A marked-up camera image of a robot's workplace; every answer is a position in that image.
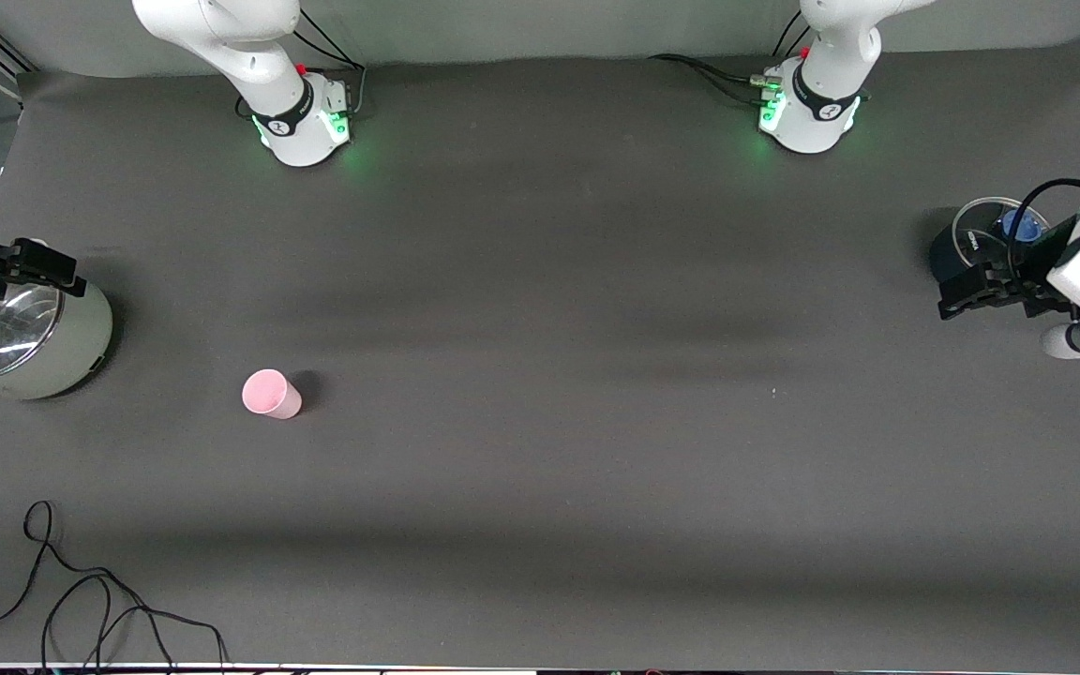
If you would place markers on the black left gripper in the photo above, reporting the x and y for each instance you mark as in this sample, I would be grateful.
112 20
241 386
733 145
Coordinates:
1033 269

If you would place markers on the pink plastic cup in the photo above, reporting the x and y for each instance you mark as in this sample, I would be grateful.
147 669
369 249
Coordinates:
268 394

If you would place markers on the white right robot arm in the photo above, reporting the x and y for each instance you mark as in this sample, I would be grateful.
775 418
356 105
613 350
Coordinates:
249 56

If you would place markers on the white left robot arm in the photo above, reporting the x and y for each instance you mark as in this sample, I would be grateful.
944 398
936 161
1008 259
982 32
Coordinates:
831 56

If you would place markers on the dark blue saucepan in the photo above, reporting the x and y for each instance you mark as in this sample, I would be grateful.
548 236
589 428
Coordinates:
948 258

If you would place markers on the glass pot lid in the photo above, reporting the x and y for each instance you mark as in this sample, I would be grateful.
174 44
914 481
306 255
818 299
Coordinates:
15 337

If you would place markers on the pale green cooking pot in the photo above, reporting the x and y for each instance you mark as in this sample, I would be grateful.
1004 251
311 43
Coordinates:
71 356

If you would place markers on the dark grey table cloth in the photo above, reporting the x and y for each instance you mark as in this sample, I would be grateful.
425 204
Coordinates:
540 422

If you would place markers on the metal frame rail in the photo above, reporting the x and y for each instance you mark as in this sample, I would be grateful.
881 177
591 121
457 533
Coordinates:
1 52

